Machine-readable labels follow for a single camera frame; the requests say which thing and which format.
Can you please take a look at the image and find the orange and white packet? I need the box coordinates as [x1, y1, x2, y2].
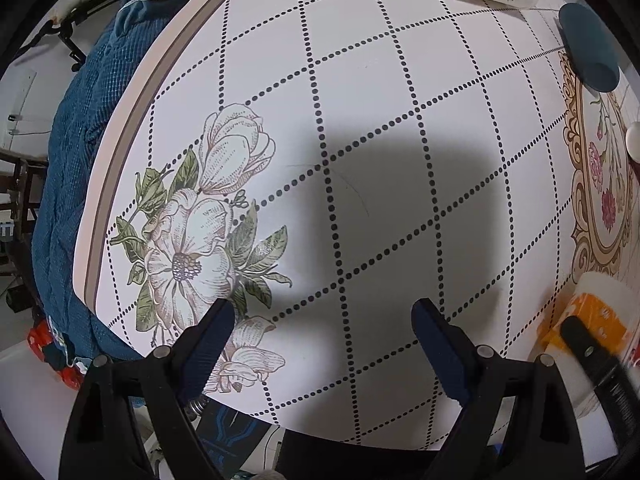
[533, 272, 640, 417]

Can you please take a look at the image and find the blue quilted blanket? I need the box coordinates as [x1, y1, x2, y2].
[29, 0, 202, 367]

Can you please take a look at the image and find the dark wooden chair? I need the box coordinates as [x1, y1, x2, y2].
[0, 147, 50, 243]

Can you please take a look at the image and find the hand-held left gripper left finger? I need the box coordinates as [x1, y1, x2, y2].
[59, 298, 236, 480]

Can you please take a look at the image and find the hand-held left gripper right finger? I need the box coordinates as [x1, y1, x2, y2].
[410, 297, 586, 480]

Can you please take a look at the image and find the black metal frame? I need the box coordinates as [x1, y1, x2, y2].
[44, 0, 126, 73]

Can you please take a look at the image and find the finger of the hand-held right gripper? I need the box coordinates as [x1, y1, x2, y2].
[559, 317, 640, 462]

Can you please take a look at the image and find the dark blue cup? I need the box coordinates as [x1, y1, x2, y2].
[557, 2, 621, 94]

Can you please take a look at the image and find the small white round object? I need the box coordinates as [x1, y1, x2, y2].
[624, 121, 640, 164]

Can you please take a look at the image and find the black and blue box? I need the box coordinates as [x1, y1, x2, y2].
[198, 399, 263, 468]

